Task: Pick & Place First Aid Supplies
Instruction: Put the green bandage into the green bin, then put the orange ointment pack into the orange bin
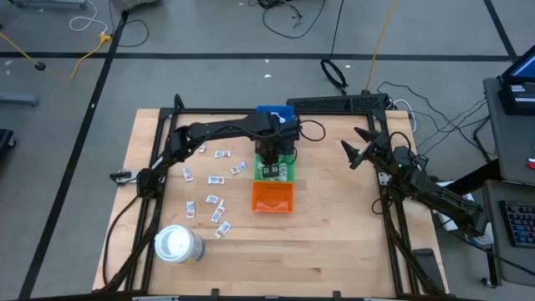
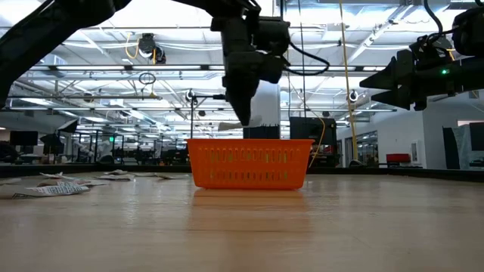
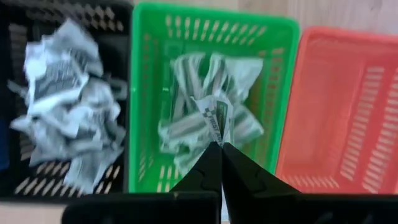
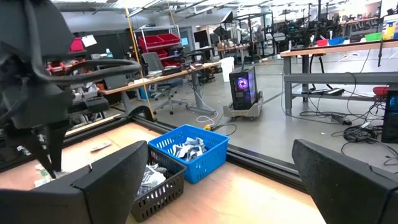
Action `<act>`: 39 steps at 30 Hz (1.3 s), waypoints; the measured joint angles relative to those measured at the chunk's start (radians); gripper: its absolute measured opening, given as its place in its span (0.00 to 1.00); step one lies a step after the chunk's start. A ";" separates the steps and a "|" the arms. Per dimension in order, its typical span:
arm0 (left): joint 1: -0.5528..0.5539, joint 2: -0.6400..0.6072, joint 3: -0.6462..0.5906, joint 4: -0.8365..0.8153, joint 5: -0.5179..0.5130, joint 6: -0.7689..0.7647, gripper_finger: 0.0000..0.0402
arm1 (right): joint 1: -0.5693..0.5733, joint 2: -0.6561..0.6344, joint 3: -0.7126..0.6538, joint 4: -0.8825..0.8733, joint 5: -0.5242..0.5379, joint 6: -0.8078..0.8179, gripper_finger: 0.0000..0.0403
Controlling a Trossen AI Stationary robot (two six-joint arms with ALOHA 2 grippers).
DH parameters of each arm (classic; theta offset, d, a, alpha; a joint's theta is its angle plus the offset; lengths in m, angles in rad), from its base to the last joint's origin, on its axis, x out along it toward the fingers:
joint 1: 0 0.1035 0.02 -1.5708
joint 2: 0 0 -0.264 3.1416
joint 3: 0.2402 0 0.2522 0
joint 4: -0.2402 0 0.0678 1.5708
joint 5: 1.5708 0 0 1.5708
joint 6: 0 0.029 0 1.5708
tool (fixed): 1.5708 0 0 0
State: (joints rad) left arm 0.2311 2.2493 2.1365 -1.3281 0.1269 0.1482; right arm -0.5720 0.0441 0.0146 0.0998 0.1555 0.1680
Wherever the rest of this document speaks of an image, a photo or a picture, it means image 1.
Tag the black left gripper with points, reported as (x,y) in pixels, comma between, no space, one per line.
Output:
(273,134)

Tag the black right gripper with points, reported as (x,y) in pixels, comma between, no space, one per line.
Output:
(382,152)

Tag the green striped bandage wrapper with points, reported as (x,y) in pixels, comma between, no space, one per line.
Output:
(285,170)
(259,172)
(273,179)

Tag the white packet with dark print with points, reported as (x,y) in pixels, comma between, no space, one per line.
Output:
(279,118)

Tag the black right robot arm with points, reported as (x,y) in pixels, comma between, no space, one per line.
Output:
(443,200)

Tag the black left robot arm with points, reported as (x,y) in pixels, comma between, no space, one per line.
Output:
(217,129)

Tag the green plastic basket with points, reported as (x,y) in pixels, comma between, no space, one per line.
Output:
(256,174)

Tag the orange plastic basket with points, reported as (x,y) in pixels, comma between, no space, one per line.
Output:
(272,197)

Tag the blue plastic basket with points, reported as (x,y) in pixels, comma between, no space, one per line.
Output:
(267,109)

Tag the black desk beam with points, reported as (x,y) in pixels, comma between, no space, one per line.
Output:
(480,175)

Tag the black flat pad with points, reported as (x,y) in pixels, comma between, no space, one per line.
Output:
(426,263)

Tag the grey cart top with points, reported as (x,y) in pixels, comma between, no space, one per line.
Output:
(512,142)

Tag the white and yellow container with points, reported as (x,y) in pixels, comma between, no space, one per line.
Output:
(487,240)

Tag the black labelled device box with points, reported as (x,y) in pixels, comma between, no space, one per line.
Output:
(516,100)

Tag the small red object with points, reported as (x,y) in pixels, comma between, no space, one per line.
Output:
(532,164)

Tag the black computer keyboard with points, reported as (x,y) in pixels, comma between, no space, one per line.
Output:
(520,223)

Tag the black monitor with blue screen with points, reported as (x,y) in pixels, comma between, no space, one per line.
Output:
(524,69)

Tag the grey desk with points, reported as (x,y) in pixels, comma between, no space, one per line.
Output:
(514,263)

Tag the black floor socket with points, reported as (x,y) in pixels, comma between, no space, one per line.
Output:
(40,65)

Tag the black wheeled base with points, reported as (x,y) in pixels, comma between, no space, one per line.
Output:
(5,142)

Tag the grey metal furniture base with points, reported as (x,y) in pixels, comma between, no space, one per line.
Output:
(50,3)

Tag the black perforated metal rail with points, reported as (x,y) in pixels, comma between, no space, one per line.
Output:
(334,103)

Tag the black camera clamp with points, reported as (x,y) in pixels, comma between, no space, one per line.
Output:
(337,295)
(215,294)

